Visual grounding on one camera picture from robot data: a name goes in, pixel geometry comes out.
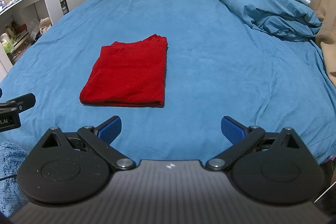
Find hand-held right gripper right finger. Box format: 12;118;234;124
205;116;305;171

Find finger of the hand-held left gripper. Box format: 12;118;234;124
0;93;36;113

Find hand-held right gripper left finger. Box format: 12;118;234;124
39;116;136;171

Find red knit sweater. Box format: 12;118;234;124
79;34;168;108

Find fluffy blue rug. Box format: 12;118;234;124
0;142;29;219

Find bed with blue sheet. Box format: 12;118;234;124
0;0;336;165

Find blue duvet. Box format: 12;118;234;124
209;0;323;42

